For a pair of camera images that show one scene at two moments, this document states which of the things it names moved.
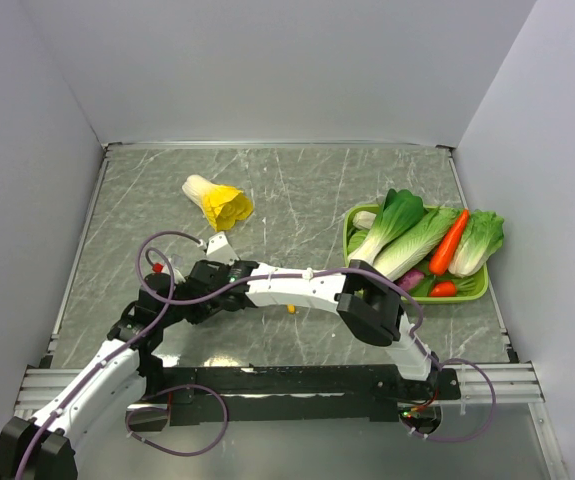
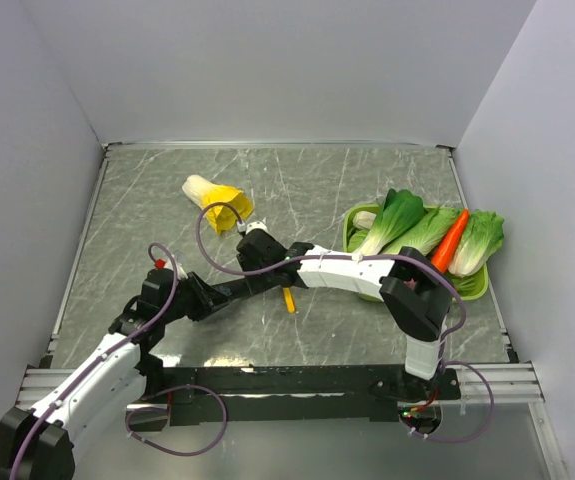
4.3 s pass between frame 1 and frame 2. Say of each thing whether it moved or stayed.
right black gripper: moved
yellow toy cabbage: stayed
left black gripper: stayed
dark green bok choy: stayed
